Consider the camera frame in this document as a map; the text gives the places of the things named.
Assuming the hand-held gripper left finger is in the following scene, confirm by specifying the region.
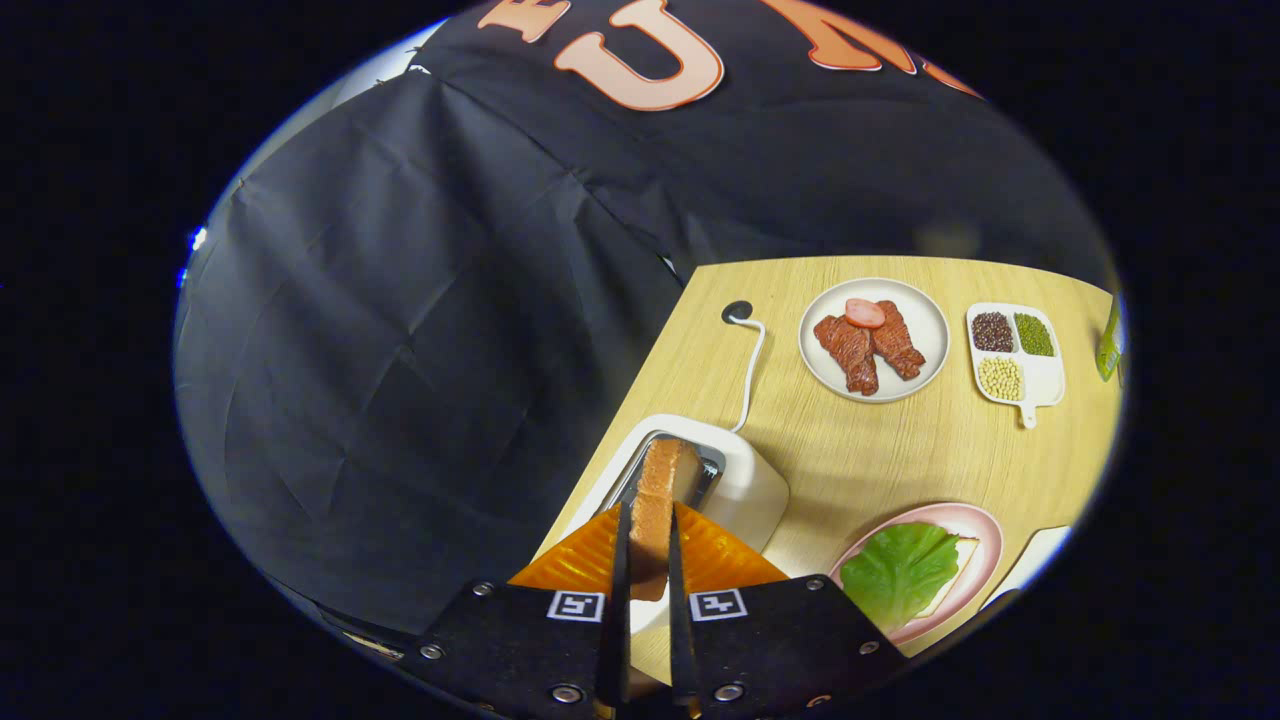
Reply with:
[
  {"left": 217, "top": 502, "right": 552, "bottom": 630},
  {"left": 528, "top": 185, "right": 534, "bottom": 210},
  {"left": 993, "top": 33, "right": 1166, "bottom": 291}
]
[{"left": 398, "top": 500, "right": 635, "bottom": 720}]

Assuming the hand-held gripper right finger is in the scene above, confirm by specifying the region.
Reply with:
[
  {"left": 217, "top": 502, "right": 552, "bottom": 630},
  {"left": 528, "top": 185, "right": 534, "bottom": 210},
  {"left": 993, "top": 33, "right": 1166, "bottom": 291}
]
[{"left": 665, "top": 500, "right": 909, "bottom": 720}]

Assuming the toasted bread slice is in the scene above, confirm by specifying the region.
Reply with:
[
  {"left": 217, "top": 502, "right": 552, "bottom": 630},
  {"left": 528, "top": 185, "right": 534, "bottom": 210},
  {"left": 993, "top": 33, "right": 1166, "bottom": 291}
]
[{"left": 628, "top": 437, "right": 701, "bottom": 603}]

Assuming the green lettuce leaf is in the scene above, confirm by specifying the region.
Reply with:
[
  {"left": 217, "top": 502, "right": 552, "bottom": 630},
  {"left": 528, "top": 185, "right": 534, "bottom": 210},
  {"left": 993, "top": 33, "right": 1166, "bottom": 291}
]
[{"left": 839, "top": 522, "right": 961, "bottom": 635}]

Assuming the white toaster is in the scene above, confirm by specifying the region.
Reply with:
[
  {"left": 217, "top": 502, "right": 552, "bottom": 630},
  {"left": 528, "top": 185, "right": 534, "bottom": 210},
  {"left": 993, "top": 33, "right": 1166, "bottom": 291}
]
[{"left": 540, "top": 413, "right": 791, "bottom": 691}]

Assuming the white bread slice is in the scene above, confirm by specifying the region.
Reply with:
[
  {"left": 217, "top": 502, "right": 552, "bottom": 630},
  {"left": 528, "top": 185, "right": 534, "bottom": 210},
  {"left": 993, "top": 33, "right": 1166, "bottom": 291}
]
[{"left": 915, "top": 537, "right": 981, "bottom": 619}]

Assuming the pink plate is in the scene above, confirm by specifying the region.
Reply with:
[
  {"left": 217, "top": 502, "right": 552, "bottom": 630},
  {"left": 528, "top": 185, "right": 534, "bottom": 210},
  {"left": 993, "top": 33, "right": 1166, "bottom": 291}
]
[{"left": 828, "top": 502, "right": 1004, "bottom": 646}]

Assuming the brown meat piece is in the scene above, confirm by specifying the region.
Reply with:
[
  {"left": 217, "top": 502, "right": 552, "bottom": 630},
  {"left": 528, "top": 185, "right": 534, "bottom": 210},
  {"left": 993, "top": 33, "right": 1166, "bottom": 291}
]
[
  {"left": 813, "top": 315, "right": 881, "bottom": 396},
  {"left": 870, "top": 299, "right": 927, "bottom": 381}
]

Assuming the black backdrop cloth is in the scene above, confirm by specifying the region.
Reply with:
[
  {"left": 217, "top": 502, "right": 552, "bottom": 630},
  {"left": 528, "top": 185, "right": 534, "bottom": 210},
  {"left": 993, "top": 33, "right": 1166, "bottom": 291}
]
[{"left": 172, "top": 0, "right": 1119, "bottom": 636}]

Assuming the empty white plate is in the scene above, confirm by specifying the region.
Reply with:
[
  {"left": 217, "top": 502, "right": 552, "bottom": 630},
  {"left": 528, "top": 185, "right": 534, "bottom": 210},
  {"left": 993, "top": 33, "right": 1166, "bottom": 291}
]
[{"left": 985, "top": 525, "right": 1073, "bottom": 611}]

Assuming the round white plate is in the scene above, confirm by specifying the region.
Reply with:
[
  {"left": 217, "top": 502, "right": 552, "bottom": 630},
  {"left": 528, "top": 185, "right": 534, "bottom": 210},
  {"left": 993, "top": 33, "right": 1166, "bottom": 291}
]
[{"left": 798, "top": 278, "right": 950, "bottom": 404}]

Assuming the yellow soybean pile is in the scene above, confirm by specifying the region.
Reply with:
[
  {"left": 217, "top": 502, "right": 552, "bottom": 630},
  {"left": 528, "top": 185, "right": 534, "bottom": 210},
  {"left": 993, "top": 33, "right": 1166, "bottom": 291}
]
[{"left": 977, "top": 356, "right": 1024, "bottom": 403}]

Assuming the white divided tray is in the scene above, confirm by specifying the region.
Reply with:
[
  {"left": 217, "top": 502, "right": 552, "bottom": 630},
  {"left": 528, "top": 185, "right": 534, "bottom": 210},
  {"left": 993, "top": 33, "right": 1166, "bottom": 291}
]
[{"left": 966, "top": 302, "right": 1067, "bottom": 430}]

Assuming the green bean pile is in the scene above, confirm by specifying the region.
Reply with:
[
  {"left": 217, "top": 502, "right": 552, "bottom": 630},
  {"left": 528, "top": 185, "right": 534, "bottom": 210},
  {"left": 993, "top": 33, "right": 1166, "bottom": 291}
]
[{"left": 1014, "top": 312, "right": 1056, "bottom": 358}]

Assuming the silver bottle with green label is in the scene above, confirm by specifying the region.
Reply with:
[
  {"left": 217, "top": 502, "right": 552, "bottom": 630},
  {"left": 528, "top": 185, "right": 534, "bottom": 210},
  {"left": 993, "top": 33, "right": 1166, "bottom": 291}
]
[{"left": 1095, "top": 292, "right": 1125, "bottom": 383}]

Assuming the white toaster cable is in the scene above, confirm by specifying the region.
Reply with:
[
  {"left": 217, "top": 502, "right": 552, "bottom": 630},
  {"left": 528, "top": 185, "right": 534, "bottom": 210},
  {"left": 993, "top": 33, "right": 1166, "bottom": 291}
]
[{"left": 728, "top": 315, "right": 768, "bottom": 434}]

